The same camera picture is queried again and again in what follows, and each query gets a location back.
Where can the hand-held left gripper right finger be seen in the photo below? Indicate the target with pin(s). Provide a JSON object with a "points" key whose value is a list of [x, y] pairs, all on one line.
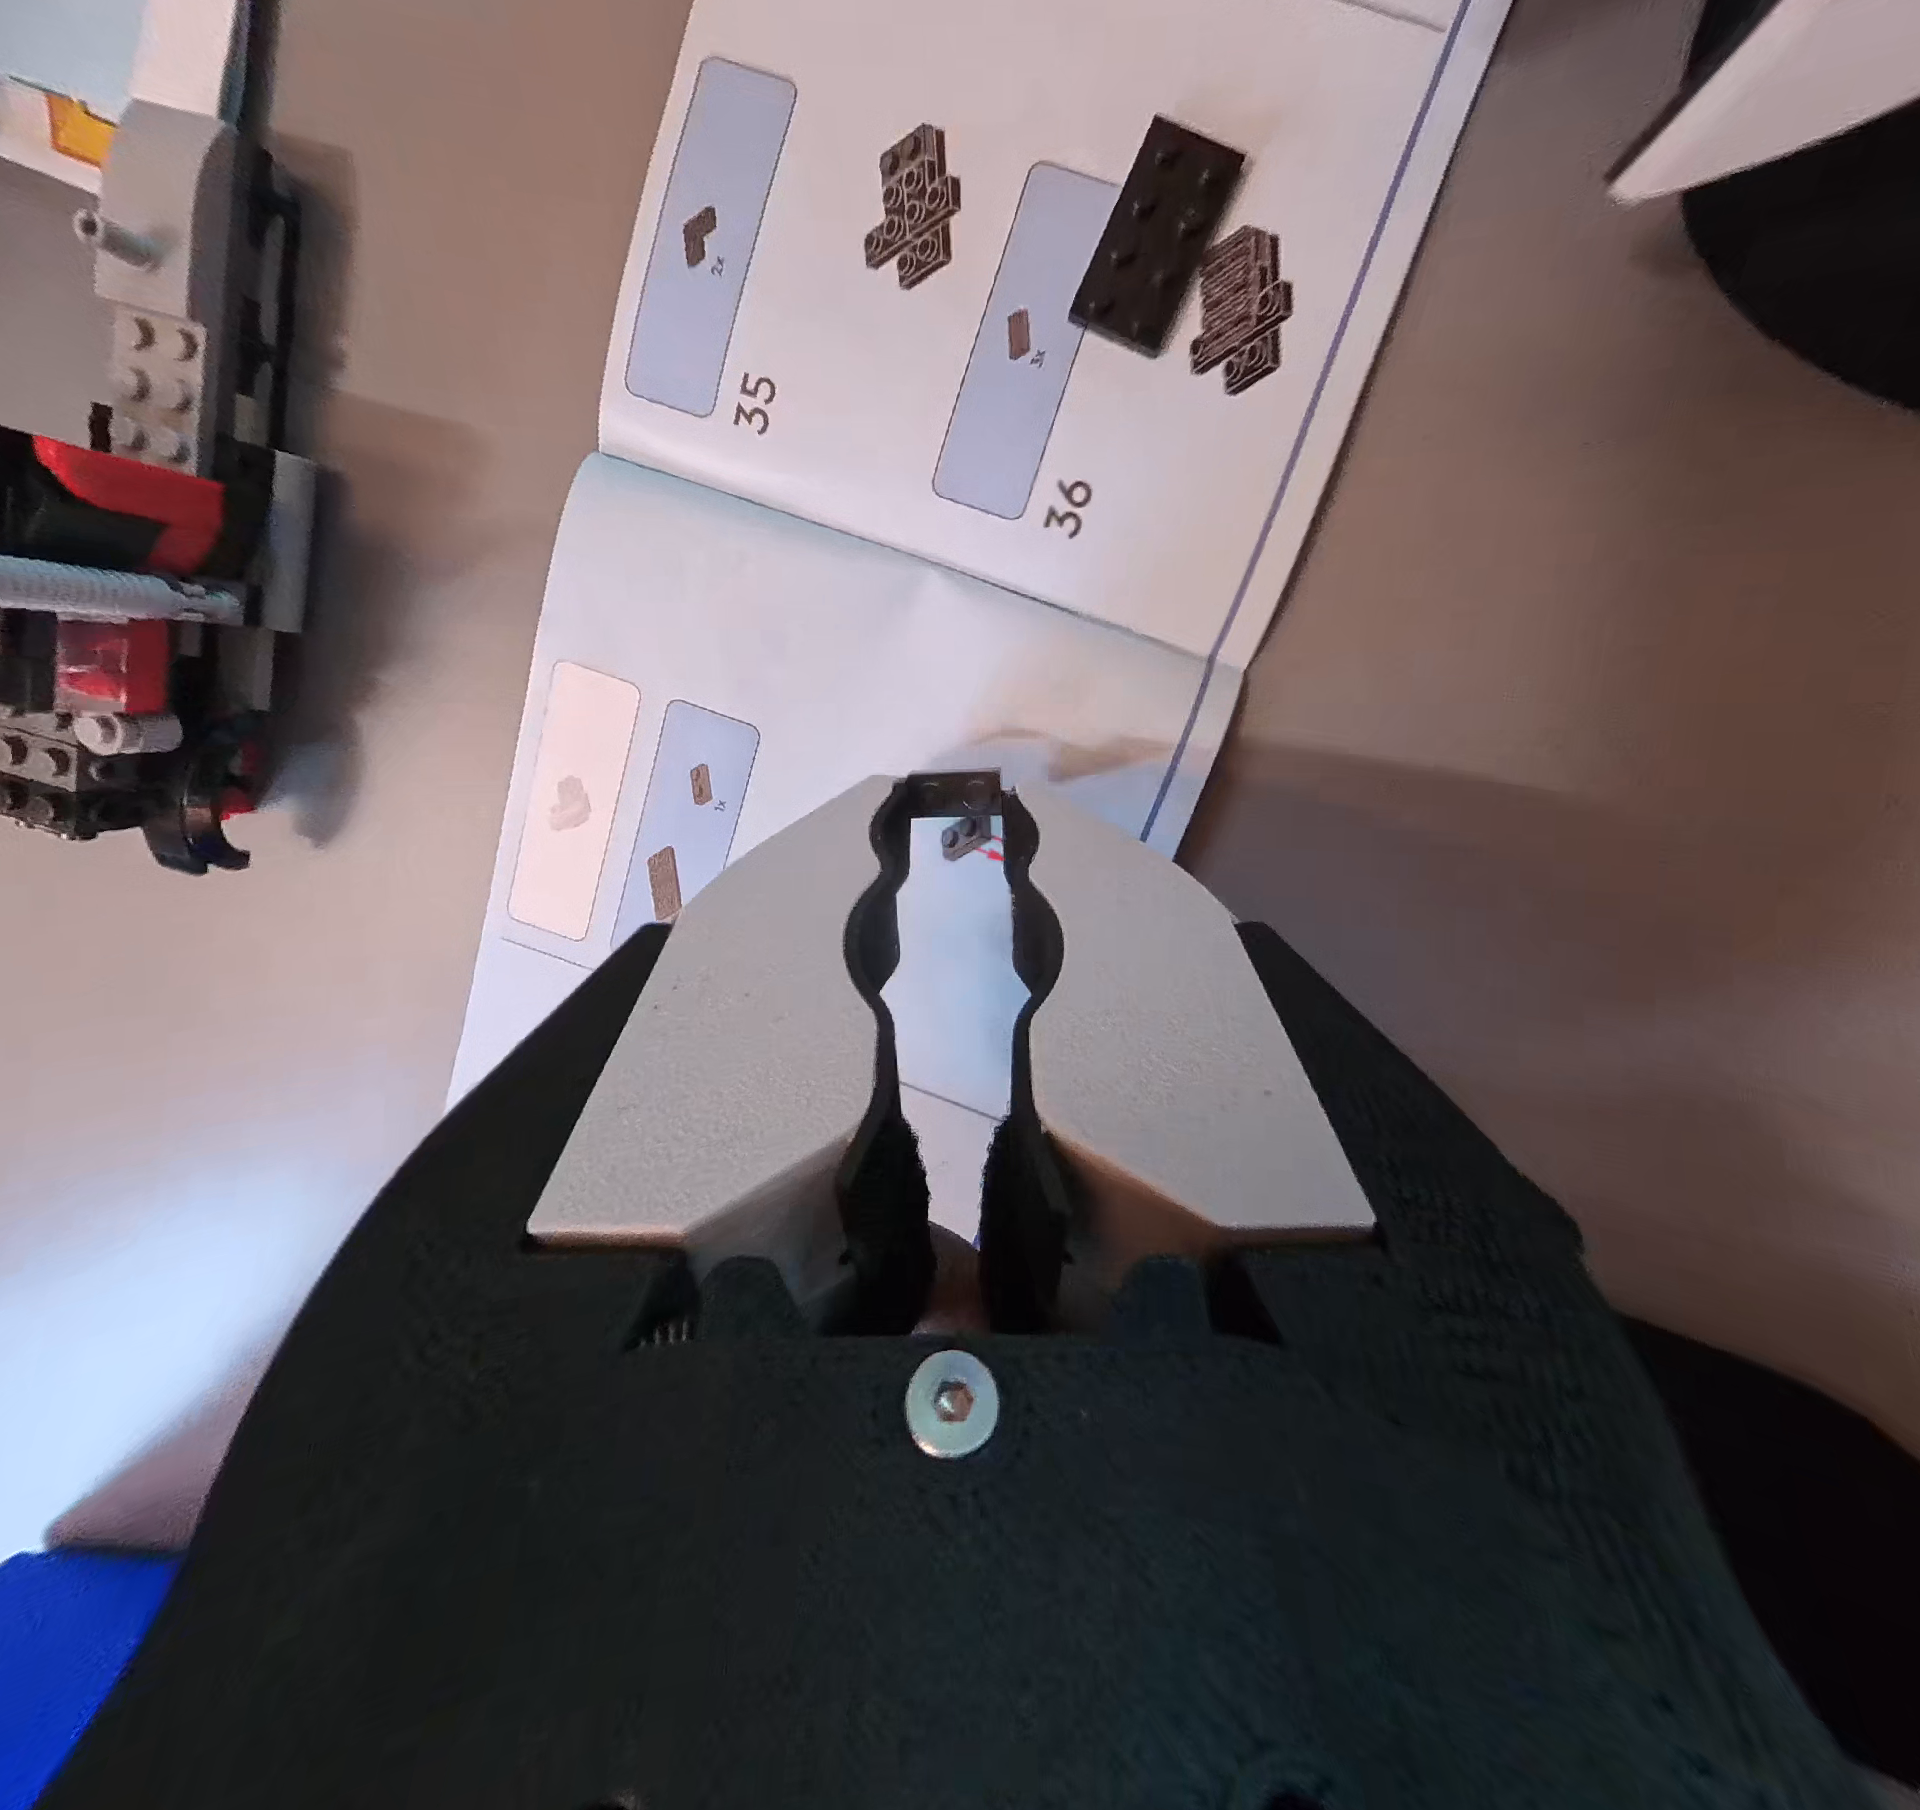
{"points": [[1184, 1090]]}

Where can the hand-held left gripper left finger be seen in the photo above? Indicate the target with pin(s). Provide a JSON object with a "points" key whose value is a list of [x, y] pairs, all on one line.
{"points": [[720, 1090]]}

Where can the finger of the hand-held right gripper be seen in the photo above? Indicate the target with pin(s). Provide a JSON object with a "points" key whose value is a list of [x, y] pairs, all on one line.
{"points": [[1799, 54]]}

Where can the black lego plate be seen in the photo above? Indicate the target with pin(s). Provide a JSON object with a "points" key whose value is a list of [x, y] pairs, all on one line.
{"points": [[1156, 236]]}

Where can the lego truck model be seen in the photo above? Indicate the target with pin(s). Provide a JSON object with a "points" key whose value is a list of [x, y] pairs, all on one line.
{"points": [[151, 490]]}

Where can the open lego instruction booklet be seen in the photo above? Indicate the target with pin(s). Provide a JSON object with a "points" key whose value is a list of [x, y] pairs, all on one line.
{"points": [[976, 40]]}

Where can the black quilted case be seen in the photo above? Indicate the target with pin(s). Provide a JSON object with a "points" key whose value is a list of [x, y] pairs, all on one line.
{"points": [[1831, 280]]}

